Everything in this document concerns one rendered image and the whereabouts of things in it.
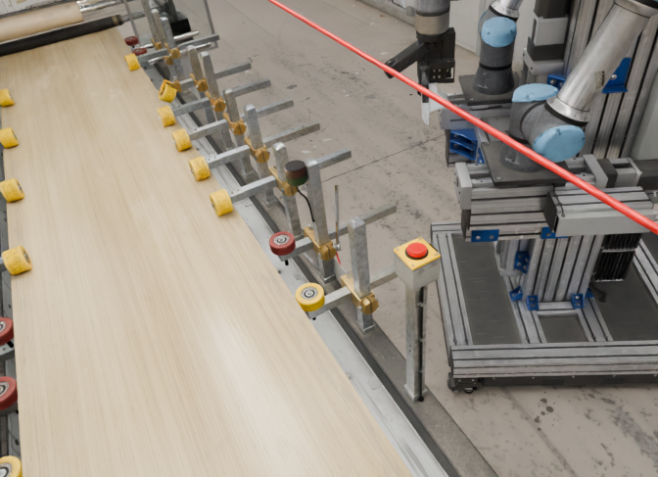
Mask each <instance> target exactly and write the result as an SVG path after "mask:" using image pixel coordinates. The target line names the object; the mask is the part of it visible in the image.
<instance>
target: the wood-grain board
mask: <svg viewBox="0 0 658 477"><path fill-rule="evenodd" d="M129 54H132V52H131V50H130V49H129V47H128V46H127V44H126V43H125V41H124V40H123V38H122V37H121V35H120V34H119V32H116V33H112V34H109V35H105V36H101V37H97V38H93V39H90V40H86V41H82V42H78V43H74V44H72V45H68V46H64V47H60V48H56V49H53V50H49V51H45V52H41V53H37V54H34V55H30V56H26V57H22V58H18V59H15V60H12V61H8V62H4V63H0V90H2V89H6V88H7V89H8V90H9V91H10V93H11V95H12V97H13V99H14V102H15V104H14V105H11V106H7V107H2V106H1V120H2V129H4V128H7V127H12V129H13V130H14V132H15V134H16V135H17V138H18V140H19V145H16V146H13V147H10V148H5V147H4V146H3V153H4V170H5V180H8V179H11V178H16V179H17V180H18V182H19V183H20V185H21V187H22V189H23V192H24V198H22V199H19V200H17V201H14V202H11V203H9V202H7V200H6V204H7V220H8V237H9V250H10V249H13V248H15V247H18V246H23V247H24V248H25V249H26V251H27V253H28V255H29V257H30V259H31V263H32V269H29V270H27V271H24V272H22V273H19V274H16V275H13V274H11V287H12V305H13V321H14V338H15V355H16V371H17V388H18V405H19V423H20V439H21V456H22V473H23V477H413V476H412V474H411V473H410V471H409V470H408V468H407V467H406V465H405V464H404V462H403V461H402V459H401V458H400V456H399V454H398V453H397V451H396V450H395V448H394V447H393V445H392V444H391V442H390V441H389V439H388V438H387V436H386V435H385V433H384V432H383V430H382V429H381V427H380V426H379V424H378V423H377V421H376V420H375V418H374V417H373V415H372V413H371V412H370V410H369V409H368V407H367V406H366V404H365V403H364V401H363V400H362V398H361V397H360V395H359V394H358V392H357V391H356V389H355V388H354V386H353V384H352V383H351V381H350V380H349V378H348V377H347V375H346V374H345V372H344V371H343V369H342V368H341V366H340V365H339V364H338V363H337V361H336V360H335V358H334V357H333V355H332V354H331V352H330V351H329V349H328V348H327V346H326V345H325V343H324V342H323V340H322V339H321V337H320V336H319V334H318V333H317V331H316V330H315V328H314V327H313V325H312V323H311V322H310V320H309V319H308V317H307V316H306V314H305V312H304V311H303V309H302V308H301V306H300V305H299V303H298V302H297V300H296V299H295V297H294V296H293V294H292V293H291V291H290V290H289V288H288V287H287V285H286V284H285V282H284V281H283V279H282V278H281V276H280V275H279V273H278V272H277V270H276V269H275V267H274V266H273V264H272V263H271V261H270V260H269V258H268V257H267V255H266V254H265V252H264V251H263V249H262V248H261V246H260V245H259V243H258V241H257V240H256V238H255V237H254V235H253V234H252V232H251V230H250V229H249V227H248V226H247V224H246V223H245V221H244V220H243V219H242V218H241V216H240V215H239V213H238V212H237V210H236V209H235V207H234V206H233V204H232V206H233V211H232V212H230V213H227V214H225V215H220V216H217V215H216V213H215V211H214V209H213V207H212V203H211V200H210V194H211V193H213V192H216V191H219V190H221V189H222V188H221V186H220V185H219V183H218V182H217V180H216V179H215V177H214V176H213V174H212V172H211V171H210V173H211V176H209V177H206V178H204V179H201V180H198V181H197V180H196V179H195V177H194V175H193V173H192V172H191V169H190V166H189V160H192V159H195V158H198V157H201V156H200V154H199V153H198V151H197V150H196V148H195V147H194V145H193V144H192V142H191V145H192V147H191V148H188V149H186V150H183V151H180V152H179V151H178V150H177V149H176V146H175V144H174V143H173V139H172V136H171V133H172V132H173V131H176V130H179V129H182V127H181V125H180V124H179V122H178V121H177V119H175V123H173V124H170V125H167V126H163V125H162V123H161V120H160V119H159V115H158V112H157V109H158V108H161V107H164V106H167V104H166V103H165V101H163V100H160V99H159V92H158V90H157V89H156V87H155V86H154V84H153V83H152V81H151V80H150V78H149V77H148V76H147V75H146V73H145V72H144V70H143V69H142V67H141V66H140V64H139V67H140V69H137V70H133V71H130V70H129V68H128V66H127V64H126V61H125V58H124V56H126V55H129ZM174 118H175V117H174Z"/></svg>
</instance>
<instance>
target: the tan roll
mask: <svg viewBox="0 0 658 477"><path fill-rule="evenodd" d="M119 4H123V0H109V1H105V2H101V3H97V4H93V5H89V6H85V7H81V8H79V7H78V4H77V2H76V1H71V2H67V3H63V4H59V5H55V6H51V7H46V8H42V9H38V10H34V11H30V12H26V13H21V14H17V15H13V16H10V17H6V18H2V19H0V42H3V41H7V40H11V39H15V38H19V37H23V36H27V35H31V34H34V33H38V32H42V31H46V30H50V29H54V28H58V27H62V26H66V25H70V24H76V23H80V22H84V18H83V16H82V14H83V13H87V12H91V11H95V10H100V9H104V8H108V7H112V6H115V5H119Z"/></svg>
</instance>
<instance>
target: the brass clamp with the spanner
mask: <svg viewBox="0 0 658 477"><path fill-rule="evenodd" d="M304 234H305V238H306V237H308V238H309V239H310V240H311V241H312V247H313V250H314V251H315V252H316V254H317V255H318V256H319V257H320V259H324V260H325V261H329V260H332V259H333V258H334V257H335V255H336V249H335V248H334V247H333V242H332V241H331V240H330V238H329V242H327V243H325V244H323V245H320V246H319V245H318V243H317V242H316V241H315V239H314V233H313V229H312V230H309V229H308V227H305V228H304Z"/></svg>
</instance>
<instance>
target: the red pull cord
mask: <svg viewBox="0 0 658 477"><path fill-rule="evenodd" d="M268 1H269V2H271V3H273V4H274V5H276V6H278V7H279V8H281V9H283V10H284V11H286V12H288V13H289V14H291V15H293V16H294V17H296V18H298V19H299V20H301V21H303V22H304V23H306V24H308V25H310V26H312V27H313V28H315V29H316V30H318V31H320V32H321V33H323V34H325V35H326V36H328V37H330V38H331V39H333V40H335V41H336V42H338V43H340V44H341V45H343V46H345V47H346V48H348V49H350V50H351V51H353V52H355V53H356V54H357V55H359V56H360V57H362V58H364V59H365V60H367V61H369V62H370V63H372V64H374V65H375V66H377V67H379V68H380V69H382V70H384V71H385V72H388V73H389V74H391V75H393V76H394V77H396V78H398V79H399V80H401V81H403V82H404V83H406V84H408V85H409V86H411V87H413V88H414V89H416V90H418V91H419V92H421V93H423V94H424V95H426V96H428V97H429V98H431V99H433V100H434V101H436V102H437V103H439V104H441V105H442V106H444V107H446V108H447V109H449V110H451V111H452V112H454V113H456V114H457V115H459V116H461V117H462V118H464V119H466V120H468V121H470V122H471V123H473V124H475V125H476V126H478V127H480V128H481V129H483V130H485V131H486V132H487V133H489V134H490V135H492V136H494V137H495V138H497V139H499V140H500V141H502V142H504V143H505V144H507V145H509V146H510V147H512V148H514V149H515V150H517V151H519V152H520V153H522V154H524V155H525V156H527V157H529V158H530V159H532V160H534V161H535V162H537V163H539V164H540V165H542V166H544V167H546V168H548V169H549V170H551V171H553V172H554V173H556V174H558V175H559V176H561V177H562V178H564V179H566V180H567V181H569V182H571V183H572V184H574V185H576V186H577V187H579V188H581V189H582V190H584V191H586V192H587V193H589V194H590V195H591V196H593V197H595V198H596V199H598V200H600V201H601V202H603V203H605V204H606V205H608V206H610V207H611V208H613V209H615V210H616V211H618V212H620V213H621V214H623V215H625V216H627V217H629V218H630V219H632V220H634V221H635V222H637V223H639V224H640V225H642V226H644V227H645V228H647V229H649V230H650V231H652V232H654V233H655V234H657V235H658V224H657V223H656V222H654V221H652V220H651V219H649V218H647V217H646V216H644V215H641V214H640V213H638V212H636V211H635V210H633V209H631V208H629V207H628V206H626V205H624V204H623V203H621V202H619V201H617V200H616V199H614V198H612V197H611V196H609V195H607V194H605V193H604V192H602V191H600V190H599V189H597V188H595V187H594V186H592V185H590V184H588V183H587V182H585V181H583V180H582V179H580V178H578V177H577V176H576V175H574V174H572V173H571V172H569V171H567V170H565V169H564V168H562V167H560V166H558V165H556V164H555V163H553V162H551V161H549V160H548V159H546V158H544V157H543V156H541V155H539V154H537V153H536V152H534V151H532V150H531V149H529V148H527V147H525V146H524V145H522V144H520V143H519V142H517V141H515V140H513V139H512V138H510V137H508V136H507V135H505V134H503V133H502V132H500V131H498V130H496V129H495V128H493V127H491V126H490V125H488V124H486V123H484V122H483V121H481V120H479V119H477V118H475V117H473V116H472V115H470V114H468V113H467V112H465V111H463V110H462V109H460V108H458V107H456V106H455V105H453V104H452V103H451V102H449V101H447V100H445V99H444V98H442V97H440V96H439V95H437V94H435V93H433V92H432V91H430V90H428V89H427V88H425V87H423V86H421V85H420V84H418V83H416V82H415V81H413V80H411V79H410V78H408V77H406V76H404V75H403V74H401V73H399V72H397V71H395V70H393V69H392V68H390V67H388V66H387V65H385V64H383V63H381V62H380V61H378V60H376V59H375V58H373V57H371V56H370V55H368V54H366V53H364V52H363V51H361V50H359V49H358V48H356V47H354V46H352V45H351V44H350V43H348V42H347V41H345V40H343V39H341V38H340V37H338V36H336V35H335V34H333V33H331V32H329V31H328V30H326V29H324V28H323V27H321V26H319V25H318V24H315V23H313V22H312V21H310V20H308V19H307V18H305V17H303V16H301V15H300V14H298V13H296V12H295V11H293V10H291V9H289V8H288V7H286V6H284V5H283V4H281V3H279V2H278V1H276V0H268Z"/></svg>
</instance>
